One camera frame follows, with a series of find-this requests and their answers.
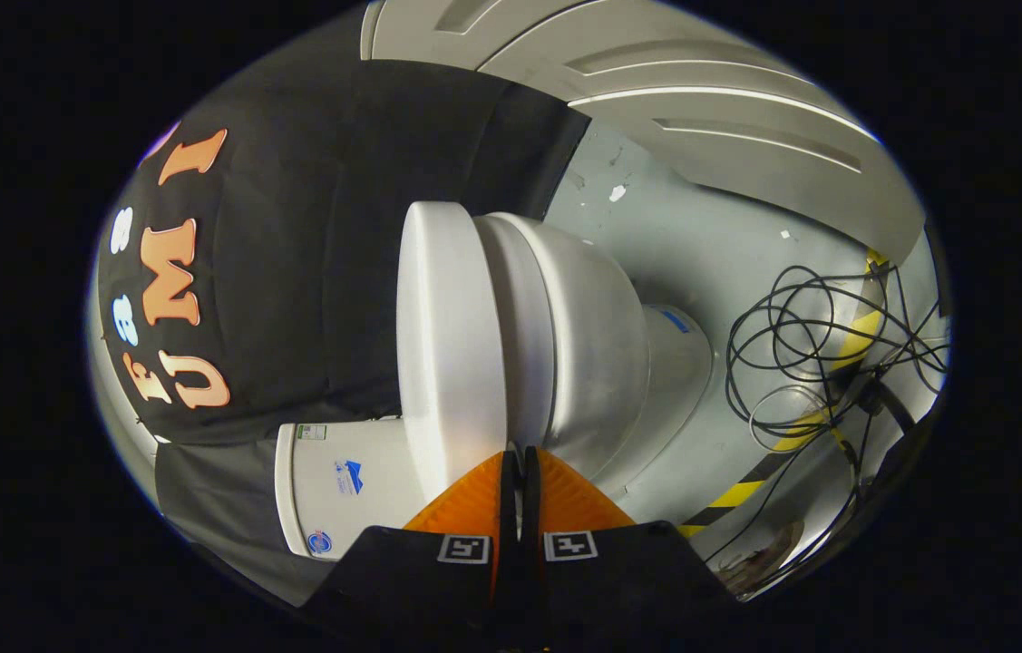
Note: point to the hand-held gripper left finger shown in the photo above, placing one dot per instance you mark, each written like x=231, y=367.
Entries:
x=438, y=589

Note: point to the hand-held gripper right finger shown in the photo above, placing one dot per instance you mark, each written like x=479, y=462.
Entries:
x=619, y=589

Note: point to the white toilet lid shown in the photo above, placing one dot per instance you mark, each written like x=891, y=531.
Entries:
x=447, y=336

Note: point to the yellow black floor tape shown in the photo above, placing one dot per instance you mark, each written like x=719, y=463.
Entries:
x=733, y=495

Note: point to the black backdrop cloth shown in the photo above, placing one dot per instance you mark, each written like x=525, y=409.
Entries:
x=329, y=254

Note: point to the white drawer cabinet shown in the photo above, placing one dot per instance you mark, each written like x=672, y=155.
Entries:
x=701, y=100

